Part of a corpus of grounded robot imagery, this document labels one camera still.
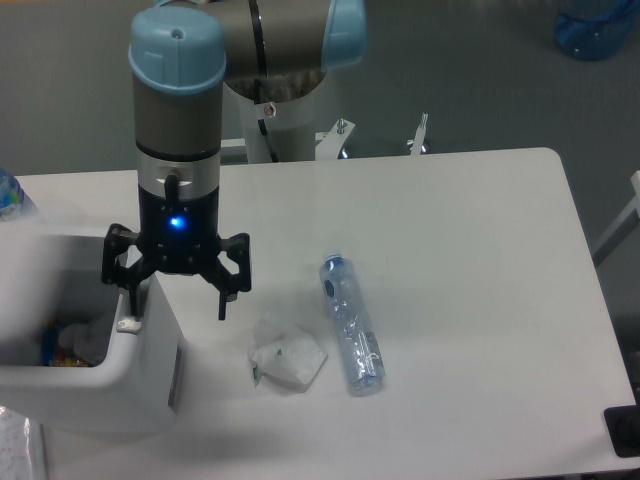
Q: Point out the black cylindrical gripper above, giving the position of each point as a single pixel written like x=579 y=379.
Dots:
x=178 y=204

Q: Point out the white push-top trash can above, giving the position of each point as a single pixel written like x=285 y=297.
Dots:
x=56 y=275

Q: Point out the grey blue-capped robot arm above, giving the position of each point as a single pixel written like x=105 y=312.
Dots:
x=181 y=54

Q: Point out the trash inside can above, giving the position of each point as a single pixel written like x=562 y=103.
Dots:
x=78 y=344

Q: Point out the crumpled white paper wrapper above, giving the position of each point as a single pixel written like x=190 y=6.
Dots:
x=284 y=353

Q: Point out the blue labelled drink bottle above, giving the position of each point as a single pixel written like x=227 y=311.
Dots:
x=16 y=205

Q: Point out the clear crushed plastic bottle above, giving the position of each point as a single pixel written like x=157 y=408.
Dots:
x=360 y=353

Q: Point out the white speckled bag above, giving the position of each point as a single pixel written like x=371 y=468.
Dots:
x=22 y=447

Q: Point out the metal clamp screw right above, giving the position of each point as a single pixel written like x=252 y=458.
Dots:
x=419 y=144

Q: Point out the blue plastic water jug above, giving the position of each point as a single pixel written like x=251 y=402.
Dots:
x=593 y=30

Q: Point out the black device at table edge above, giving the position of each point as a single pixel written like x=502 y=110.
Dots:
x=623 y=426

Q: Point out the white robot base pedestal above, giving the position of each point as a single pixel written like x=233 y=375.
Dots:
x=283 y=115

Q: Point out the white table clamp bracket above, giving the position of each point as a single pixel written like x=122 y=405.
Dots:
x=329 y=145

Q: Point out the white frame at right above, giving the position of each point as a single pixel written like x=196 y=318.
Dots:
x=625 y=222

